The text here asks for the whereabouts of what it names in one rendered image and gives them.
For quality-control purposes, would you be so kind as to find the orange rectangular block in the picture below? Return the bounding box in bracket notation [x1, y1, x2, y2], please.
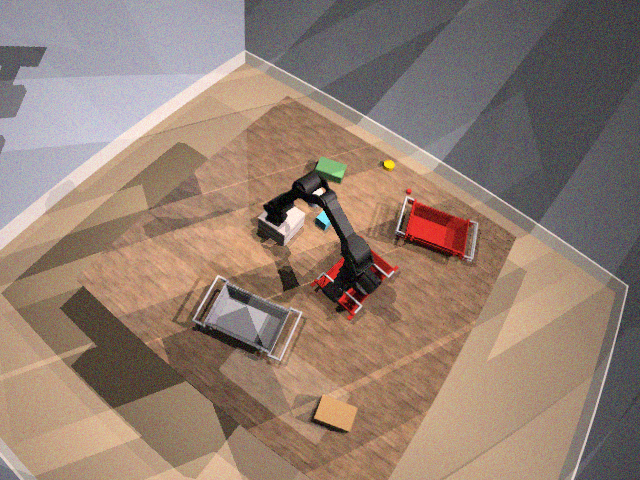
[312, 395, 357, 433]

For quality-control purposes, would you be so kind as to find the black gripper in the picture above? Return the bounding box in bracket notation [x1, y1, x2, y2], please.
[322, 265, 356, 303]

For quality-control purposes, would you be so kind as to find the teal cube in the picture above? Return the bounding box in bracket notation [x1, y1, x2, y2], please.
[315, 211, 331, 231]

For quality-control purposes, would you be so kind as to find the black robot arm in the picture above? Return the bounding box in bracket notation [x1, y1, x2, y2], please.
[263, 171, 382, 296]

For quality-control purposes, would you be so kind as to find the green block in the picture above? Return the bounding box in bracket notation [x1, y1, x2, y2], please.
[315, 156, 347, 183]

